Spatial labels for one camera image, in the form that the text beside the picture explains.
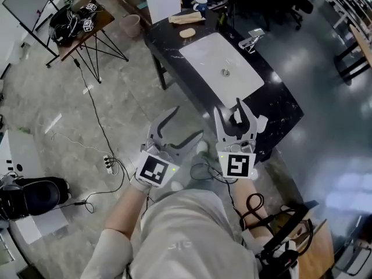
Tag black bag with cables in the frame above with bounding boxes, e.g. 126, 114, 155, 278
48, 6, 88, 45

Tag person's beige shirt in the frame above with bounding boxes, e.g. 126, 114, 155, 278
80, 189, 262, 279

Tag black marble vanity table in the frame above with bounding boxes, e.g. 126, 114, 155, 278
144, 9, 305, 164

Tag person's right forearm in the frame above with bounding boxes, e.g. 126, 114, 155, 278
231, 180, 276, 238

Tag pink waste basket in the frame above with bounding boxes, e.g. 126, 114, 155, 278
119, 14, 142, 38

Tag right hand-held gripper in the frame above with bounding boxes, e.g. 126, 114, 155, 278
213, 97, 259, 181

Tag white pillar cabinet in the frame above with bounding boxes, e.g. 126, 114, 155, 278
142, 0, 183, 25

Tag dark green bottle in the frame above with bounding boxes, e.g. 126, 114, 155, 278
217, 6, 229, 28

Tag wooden side table black legs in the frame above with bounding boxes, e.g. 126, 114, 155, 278
58, 3, 130, 84

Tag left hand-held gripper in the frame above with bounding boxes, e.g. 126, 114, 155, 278
135, 106, 205, 188

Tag whiteboard on black stand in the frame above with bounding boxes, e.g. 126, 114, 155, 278
2, 0, 60, 68

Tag thin white floor cable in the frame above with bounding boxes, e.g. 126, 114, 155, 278
51, 131, 113, 156

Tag chrome faucet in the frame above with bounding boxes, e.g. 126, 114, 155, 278
238, 28, 266, 53

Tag white sink basin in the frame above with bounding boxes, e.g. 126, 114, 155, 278
178, 32, 265, 101

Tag white box cabinet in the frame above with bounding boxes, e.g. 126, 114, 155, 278
0, 129, 70, 245

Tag blue and white mug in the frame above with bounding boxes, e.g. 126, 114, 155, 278
193, 0, 209, 13

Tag wooden cabinet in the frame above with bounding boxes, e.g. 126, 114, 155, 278
273, 201, 335, 279

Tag black cable on forearm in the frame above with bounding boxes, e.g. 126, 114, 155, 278
190, 155, 276, 235

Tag white power strip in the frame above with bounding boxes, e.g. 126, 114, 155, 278
103, 155, 115, 174

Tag wooden table black frame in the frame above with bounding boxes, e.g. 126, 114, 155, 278
334, 24, 372, 84

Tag person's left forearm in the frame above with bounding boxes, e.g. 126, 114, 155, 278
103, 176, 152, 239

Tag black padded headset device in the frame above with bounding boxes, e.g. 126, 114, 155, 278
0, 176, 72, 222

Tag long black floor cable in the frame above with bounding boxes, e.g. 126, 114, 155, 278
74, 58, 131, 214

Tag black office chair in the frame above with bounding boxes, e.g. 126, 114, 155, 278
261, 0, 314, 31

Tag black flat panel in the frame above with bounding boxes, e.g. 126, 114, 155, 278
261, 201, 319, 252

